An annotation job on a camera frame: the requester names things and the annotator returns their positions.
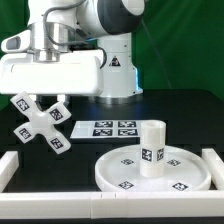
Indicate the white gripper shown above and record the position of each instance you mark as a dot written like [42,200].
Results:
[76,73]

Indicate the white cross-shaped table base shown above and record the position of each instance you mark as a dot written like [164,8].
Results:
[41,122]

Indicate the white round table top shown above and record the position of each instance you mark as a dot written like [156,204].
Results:
[119,170]

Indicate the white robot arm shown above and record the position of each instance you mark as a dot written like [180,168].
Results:
[74,48]

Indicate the white marker tag plate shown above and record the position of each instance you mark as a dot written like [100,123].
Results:
[106,129]

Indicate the white U-shaped obstacle fence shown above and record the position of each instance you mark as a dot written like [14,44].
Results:
[96,205]

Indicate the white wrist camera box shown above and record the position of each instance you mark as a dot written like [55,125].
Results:
[19,43]

